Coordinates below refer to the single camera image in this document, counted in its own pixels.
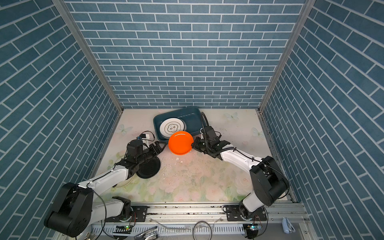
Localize looped grey cable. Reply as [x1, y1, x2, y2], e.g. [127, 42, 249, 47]
[192, 220, 213, 240]

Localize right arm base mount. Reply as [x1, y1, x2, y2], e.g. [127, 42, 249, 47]
[222, 205, 267, 222]

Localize orange plate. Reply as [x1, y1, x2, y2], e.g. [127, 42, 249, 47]
[168, 131, 194, 156]

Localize teal plastic bin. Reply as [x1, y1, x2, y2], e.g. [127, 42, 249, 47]
[153, 107, 202, 142]

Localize small blue white object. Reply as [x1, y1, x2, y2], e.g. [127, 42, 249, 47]
[282, 218, 296, 234]

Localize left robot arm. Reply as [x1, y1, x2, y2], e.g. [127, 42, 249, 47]
[44, 138, 167, 240]

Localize white plate quatrefoil pattern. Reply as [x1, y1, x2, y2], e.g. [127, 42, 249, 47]
[160, 118, 186, 139]

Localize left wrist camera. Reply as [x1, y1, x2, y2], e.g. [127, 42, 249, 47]
[137, 133, 151, 141]

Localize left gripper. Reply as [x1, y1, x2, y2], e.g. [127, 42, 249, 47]
[135, 141, 167, 165]

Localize aluminium rail frame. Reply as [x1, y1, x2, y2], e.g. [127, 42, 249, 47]
[52, 202, 319, 240]

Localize cream plate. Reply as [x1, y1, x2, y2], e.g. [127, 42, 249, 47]
[115, 177, 134, 188]

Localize black plate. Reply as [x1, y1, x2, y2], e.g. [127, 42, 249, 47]
[136, 157, 161, 179]

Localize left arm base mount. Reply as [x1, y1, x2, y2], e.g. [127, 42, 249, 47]
[114, 206, 149, 223]

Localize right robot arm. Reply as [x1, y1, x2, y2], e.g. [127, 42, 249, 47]
[192, 126, 290, 220]

